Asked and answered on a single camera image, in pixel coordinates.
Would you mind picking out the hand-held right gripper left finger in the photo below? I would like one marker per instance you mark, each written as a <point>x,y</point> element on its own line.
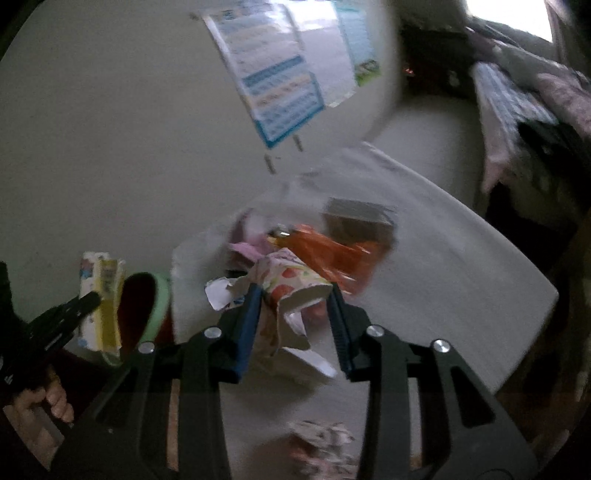
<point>247,323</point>

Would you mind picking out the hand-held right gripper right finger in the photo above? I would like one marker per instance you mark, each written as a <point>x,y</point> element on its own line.
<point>339,332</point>

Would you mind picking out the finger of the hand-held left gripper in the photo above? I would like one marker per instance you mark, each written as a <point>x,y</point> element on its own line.
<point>64,314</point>

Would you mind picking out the yellow and white carton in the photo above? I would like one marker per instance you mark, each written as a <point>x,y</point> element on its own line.
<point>104,286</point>

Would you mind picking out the floral paper cup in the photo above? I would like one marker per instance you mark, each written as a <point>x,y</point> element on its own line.
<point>291,281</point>

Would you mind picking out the orange snack bag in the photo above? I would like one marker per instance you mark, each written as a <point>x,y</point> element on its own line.
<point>332,254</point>

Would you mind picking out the red bin with green rim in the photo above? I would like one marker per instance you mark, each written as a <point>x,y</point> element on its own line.
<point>159,300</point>

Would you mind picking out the brown snack bag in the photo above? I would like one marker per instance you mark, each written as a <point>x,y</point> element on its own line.
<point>360,228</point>

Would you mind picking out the person's left hand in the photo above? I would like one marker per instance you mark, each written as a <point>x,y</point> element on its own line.
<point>57,401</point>

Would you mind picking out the pink wrapper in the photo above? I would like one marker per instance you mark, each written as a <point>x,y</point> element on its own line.
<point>251,249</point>

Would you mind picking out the white tablecloth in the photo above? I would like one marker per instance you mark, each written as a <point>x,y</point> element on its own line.
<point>443,258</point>

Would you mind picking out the small tape strip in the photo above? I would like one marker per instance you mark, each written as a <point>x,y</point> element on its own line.
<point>298,143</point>
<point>270,164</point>

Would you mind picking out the plaid blanket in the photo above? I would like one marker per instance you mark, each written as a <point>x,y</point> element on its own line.
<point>503,106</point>

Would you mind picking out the dark cloth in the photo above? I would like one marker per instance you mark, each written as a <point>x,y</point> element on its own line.
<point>549,136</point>

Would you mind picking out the dark shelf unit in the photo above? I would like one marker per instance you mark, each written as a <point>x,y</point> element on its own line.
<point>434,60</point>

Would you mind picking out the bed with pink bedding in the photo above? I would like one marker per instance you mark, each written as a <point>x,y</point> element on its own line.
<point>565,92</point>

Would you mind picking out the window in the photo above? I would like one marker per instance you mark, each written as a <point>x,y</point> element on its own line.
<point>508,16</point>

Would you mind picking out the blue chart wall poster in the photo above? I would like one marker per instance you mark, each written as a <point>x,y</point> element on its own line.
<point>272,78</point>

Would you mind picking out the white wall poster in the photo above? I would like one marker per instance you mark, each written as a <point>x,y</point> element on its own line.
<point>323,50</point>

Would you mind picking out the green wall poster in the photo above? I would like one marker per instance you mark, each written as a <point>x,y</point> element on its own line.
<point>360,41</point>

